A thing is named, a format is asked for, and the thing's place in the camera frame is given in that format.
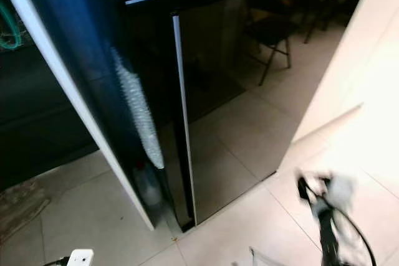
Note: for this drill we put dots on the bubble wrap sheet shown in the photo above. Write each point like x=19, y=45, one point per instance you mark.
x=140, y=116

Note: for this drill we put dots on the black glass fridge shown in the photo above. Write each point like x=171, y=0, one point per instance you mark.
x=162, y=91

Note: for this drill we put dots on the brown patterned floor mat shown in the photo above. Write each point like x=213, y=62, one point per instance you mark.
x=22, y=207

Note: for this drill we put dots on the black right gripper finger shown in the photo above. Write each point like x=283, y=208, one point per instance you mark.
x=304, y=190

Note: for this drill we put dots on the black glass fridge door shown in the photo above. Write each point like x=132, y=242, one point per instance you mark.
x=237, y=123

